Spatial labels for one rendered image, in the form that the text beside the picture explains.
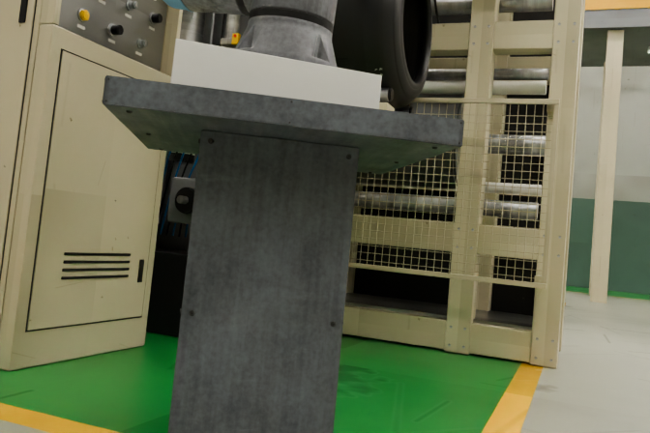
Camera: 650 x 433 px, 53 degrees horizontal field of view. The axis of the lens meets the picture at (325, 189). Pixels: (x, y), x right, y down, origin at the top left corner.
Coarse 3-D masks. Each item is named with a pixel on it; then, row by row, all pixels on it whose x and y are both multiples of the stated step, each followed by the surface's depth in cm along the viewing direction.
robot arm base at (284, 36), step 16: (256, 16) 110; (272, 16) 108; (288, 16) 108; (304, 16) 108; (320, 16) 110; (256, 32) 108; (272, 32) 107; (288, 32) 107; (304, 32) 108; (320, 32) 110; (240, 48) 109; (256, 48) 107; (272, 48) 106; (288, 48) 106; (304, 48) 107; (320, 48) 110; (320, 64) 108; (336, 64) 114
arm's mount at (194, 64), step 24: (192, 48) 97; (216, 48) 98; (192, 72) 97; (216, 72) 98; (240, 72) 98; (264, 72) 99; (288, 72) 99; (312, 72) 100; (336, 72) 100; (360, 72) 101; (288, 96) 99; (312, 96) 100; (336, 96) 100; (360, 96) 101
